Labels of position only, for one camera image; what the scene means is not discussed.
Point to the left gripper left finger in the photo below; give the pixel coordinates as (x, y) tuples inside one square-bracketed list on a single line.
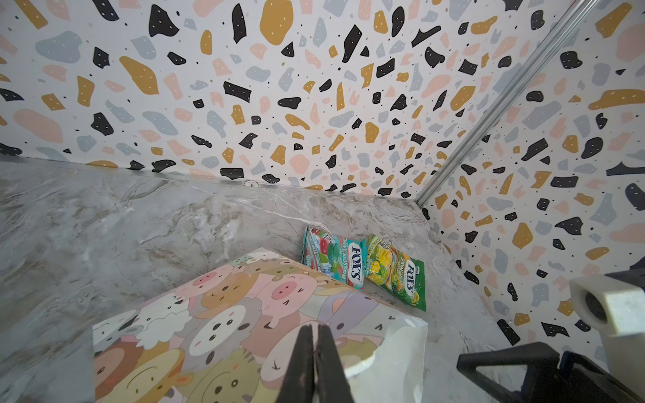
[(298, 385)]

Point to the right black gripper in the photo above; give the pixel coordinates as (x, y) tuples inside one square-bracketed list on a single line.
[(573, 379)]

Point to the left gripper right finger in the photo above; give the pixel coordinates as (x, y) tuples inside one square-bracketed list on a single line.
[(332, 385)]

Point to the white paper gift bag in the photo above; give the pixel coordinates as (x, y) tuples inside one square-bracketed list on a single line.
[(228, 336)]

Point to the red green Fox's candy bag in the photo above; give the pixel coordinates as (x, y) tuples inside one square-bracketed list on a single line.
[(337, 257)]

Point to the yellow green Fox's candy bag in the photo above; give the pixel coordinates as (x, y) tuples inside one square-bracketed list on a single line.
[(395, 271)]

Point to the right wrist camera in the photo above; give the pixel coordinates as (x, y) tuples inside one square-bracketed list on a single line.
[(613, 304)]

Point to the right corner aluminium post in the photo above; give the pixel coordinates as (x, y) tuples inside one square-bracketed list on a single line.
[(570, 22)]

